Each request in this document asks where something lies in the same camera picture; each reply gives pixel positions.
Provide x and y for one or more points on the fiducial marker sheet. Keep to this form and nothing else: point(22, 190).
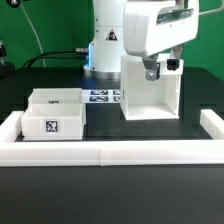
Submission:
point(101, 96)

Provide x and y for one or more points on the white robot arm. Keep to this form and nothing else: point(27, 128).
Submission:
point(107, 47)

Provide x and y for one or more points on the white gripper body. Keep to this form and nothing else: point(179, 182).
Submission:
point(152, 26)

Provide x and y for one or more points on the white drawer cabinet box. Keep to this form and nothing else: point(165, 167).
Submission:
point(142, 99)

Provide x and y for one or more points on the black stand at left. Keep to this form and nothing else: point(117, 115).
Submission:
point(6, 68)

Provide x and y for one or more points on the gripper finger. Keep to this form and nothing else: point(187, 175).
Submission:
point(152, 68)
point(173, 62)

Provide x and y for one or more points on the white U-shaped foam fence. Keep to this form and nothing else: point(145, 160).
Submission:
point(112, 153)

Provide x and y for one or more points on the white drawer tray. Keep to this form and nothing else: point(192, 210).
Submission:
point(58, 96)
point(42, 122)

